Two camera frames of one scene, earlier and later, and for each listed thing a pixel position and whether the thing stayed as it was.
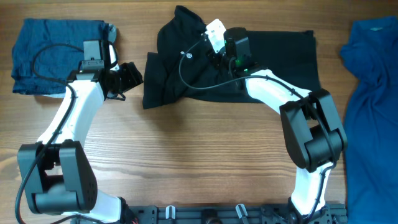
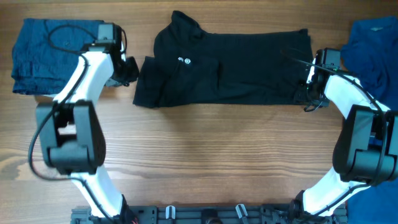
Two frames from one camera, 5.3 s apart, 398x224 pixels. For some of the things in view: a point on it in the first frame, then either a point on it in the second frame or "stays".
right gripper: x=213 y=56 to x=323 y=102
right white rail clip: x=238 y=211 stays
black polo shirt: x=183 y=72 stays
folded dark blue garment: x=56 y=61 stays
